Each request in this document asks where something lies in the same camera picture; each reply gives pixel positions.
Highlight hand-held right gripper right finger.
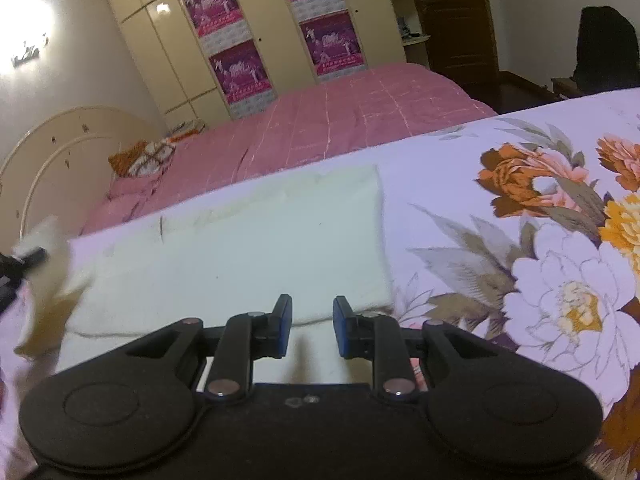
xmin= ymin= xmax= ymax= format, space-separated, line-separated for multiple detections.
xmin=333 ymin=296 xmax=502 ymax=404

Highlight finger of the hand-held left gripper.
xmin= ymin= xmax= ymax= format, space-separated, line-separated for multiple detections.
xmin=0 ymin=247 xmax=50 ymax=281

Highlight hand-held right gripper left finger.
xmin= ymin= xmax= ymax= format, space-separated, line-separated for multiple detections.
xmin=125 ymin=294 xmax=294 ymax=404

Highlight white knitted sock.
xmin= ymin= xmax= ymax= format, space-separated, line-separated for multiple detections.
xmin=15 ymin=164 xmax=396 ymax=361

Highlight cream arched headboard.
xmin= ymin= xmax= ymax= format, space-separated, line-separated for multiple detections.
xmin=0 ymin=106 xmax=166 ymax=241

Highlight folded patterned blankets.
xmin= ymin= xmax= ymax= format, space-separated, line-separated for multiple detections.
xmin=109 ymin=139 xmax=177 ymax=179

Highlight floral bed sheet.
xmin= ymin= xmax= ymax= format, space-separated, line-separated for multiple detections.
xmin=0 ymin=87 xmax=640 ymax=480

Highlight pink checked bed cover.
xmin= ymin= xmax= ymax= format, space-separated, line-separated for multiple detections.
xmin=82 ymin=62 xmax=498 ymax=235

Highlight cream wardrobe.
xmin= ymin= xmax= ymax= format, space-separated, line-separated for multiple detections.
xmin=92 ymin=0 xmax=408 ymax=122

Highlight cream corner shelf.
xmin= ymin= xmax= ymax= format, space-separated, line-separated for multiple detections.
xmin=377 ymin=0 xmax=432 ymax=67

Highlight wooden side table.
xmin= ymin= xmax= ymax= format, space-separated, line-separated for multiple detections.
xmin=550 ymin=77 xmax=587 ymax=100

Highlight dark wooden door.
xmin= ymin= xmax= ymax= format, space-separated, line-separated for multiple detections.
xmin=402 ymin=0 xmax=501 ymax=87

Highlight black chair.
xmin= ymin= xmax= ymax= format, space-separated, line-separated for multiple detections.
xmin=575 ymin=6 xmax=640 ymax=96

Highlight wall lamp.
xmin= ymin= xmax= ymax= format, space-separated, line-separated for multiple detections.
xmin=9 ymin=0 xmax=57 ymax=68

